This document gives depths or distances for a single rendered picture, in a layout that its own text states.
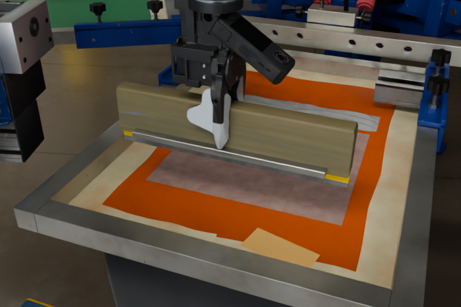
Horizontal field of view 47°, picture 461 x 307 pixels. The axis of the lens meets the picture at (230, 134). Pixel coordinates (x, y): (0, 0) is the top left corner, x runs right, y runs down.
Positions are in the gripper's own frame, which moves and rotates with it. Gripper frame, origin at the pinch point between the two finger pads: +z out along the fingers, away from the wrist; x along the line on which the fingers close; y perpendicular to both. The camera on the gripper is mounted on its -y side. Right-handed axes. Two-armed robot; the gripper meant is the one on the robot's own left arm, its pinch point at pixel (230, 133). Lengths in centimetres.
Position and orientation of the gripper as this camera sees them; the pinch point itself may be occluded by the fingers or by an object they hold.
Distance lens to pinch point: 76.4
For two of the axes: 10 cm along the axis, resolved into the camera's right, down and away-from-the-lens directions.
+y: -9.3, -1.8, 3.1
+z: 0.0, 8.7, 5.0
